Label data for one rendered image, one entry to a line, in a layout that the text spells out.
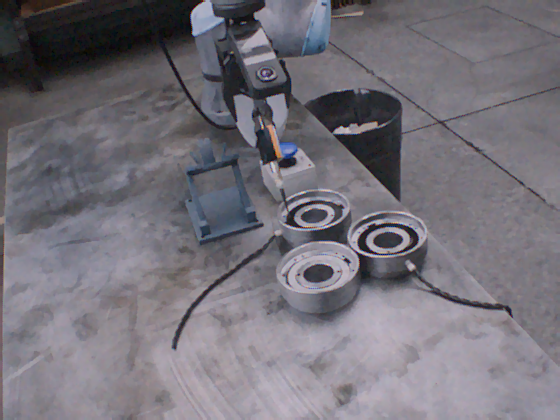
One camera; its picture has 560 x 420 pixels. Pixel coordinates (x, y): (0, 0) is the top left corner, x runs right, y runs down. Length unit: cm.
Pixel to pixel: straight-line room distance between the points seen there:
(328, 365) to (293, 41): 68
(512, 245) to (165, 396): 166
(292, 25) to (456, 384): 76
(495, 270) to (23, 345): 156
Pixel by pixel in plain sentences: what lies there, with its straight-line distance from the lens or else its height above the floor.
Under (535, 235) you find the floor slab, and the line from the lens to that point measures 237.
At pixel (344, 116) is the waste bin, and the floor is 34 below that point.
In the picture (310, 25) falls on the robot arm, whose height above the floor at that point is 98.
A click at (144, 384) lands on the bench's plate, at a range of 85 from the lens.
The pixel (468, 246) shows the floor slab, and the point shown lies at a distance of 231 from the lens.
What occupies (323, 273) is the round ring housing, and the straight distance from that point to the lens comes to 92.
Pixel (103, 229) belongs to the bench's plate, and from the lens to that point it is 115.
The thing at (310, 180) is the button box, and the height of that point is 82.
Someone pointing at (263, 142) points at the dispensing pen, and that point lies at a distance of 99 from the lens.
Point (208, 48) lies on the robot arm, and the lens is 135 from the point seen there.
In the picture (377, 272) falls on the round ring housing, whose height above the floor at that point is 81.
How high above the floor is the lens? 138
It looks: 32 degrees down
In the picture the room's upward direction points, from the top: 10 degrees counter-clockwise
